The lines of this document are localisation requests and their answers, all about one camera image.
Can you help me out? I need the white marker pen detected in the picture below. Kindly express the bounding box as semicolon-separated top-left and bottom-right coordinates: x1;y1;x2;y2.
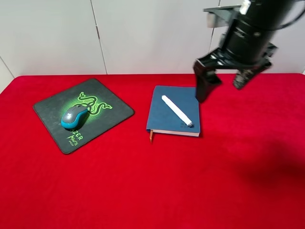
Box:
162;95;193;127

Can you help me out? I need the orange notebook ribbon bookmark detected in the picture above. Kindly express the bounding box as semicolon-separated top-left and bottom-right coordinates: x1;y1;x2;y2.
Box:
149;129;153;143

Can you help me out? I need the grey and blue computer mouse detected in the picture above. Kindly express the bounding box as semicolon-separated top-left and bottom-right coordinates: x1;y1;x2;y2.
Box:
61;105;89;130

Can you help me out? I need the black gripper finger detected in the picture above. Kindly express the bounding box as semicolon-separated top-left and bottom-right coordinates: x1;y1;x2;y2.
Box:
193;61;222;103
233;69;261;90

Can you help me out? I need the blue hardcover notebook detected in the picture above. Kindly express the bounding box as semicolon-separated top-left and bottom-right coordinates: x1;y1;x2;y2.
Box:
146;85;201;137

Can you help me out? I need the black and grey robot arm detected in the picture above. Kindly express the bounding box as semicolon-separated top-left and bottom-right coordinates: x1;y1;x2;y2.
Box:
193;0;305;103

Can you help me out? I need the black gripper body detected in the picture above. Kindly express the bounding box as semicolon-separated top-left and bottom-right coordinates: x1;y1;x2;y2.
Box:
194;18;277;71

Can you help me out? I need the black and green mouse pad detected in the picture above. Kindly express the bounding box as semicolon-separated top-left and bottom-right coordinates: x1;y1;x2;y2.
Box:
33;79;134;154

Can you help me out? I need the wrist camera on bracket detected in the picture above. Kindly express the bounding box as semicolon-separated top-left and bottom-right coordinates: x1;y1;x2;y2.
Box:
203;0;251;28

